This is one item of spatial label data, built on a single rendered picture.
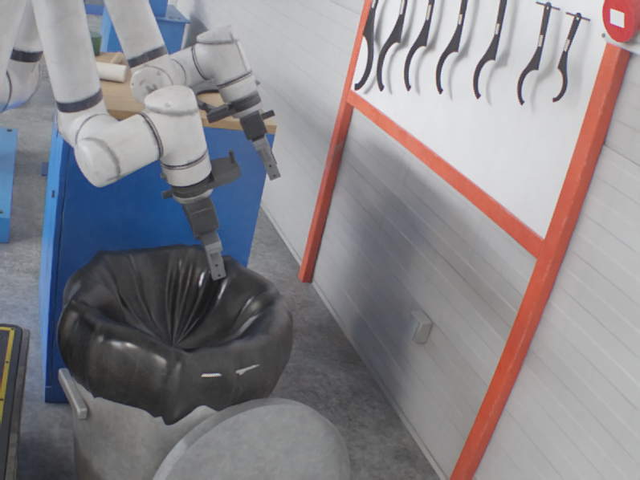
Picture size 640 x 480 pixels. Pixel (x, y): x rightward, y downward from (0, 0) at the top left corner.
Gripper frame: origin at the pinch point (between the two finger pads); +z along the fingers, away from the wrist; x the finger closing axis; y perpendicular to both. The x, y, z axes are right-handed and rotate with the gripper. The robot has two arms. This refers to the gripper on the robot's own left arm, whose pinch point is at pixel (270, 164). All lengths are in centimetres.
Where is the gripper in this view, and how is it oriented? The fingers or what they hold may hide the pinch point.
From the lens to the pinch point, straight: 177.1
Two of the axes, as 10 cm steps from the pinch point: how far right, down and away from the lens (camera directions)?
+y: 9.2, -3.8, -0.3
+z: 3.7, 8.7, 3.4
